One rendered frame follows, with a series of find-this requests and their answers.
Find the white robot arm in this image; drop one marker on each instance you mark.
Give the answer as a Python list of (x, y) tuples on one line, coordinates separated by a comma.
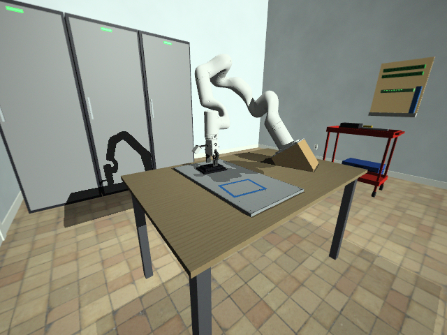
[(217, 118)]

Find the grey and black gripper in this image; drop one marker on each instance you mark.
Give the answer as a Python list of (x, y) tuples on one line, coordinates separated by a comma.
[(212, 150)]

